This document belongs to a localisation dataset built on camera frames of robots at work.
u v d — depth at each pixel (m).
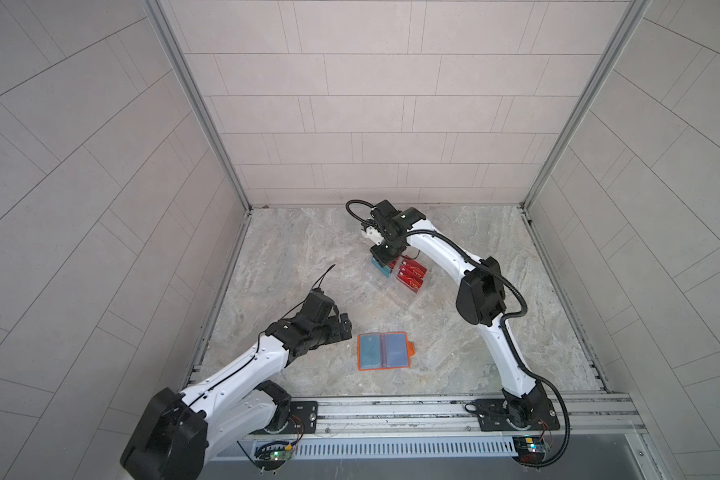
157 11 0.71
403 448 0.68
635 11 0.71
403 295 0.93
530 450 0.68
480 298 0.57
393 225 0.70
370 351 0.81
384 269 0.91
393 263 0.91
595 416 0.72
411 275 0.88
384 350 0.81
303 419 0.70
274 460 0.65
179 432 0.38
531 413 0.62
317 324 0.63
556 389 0.67
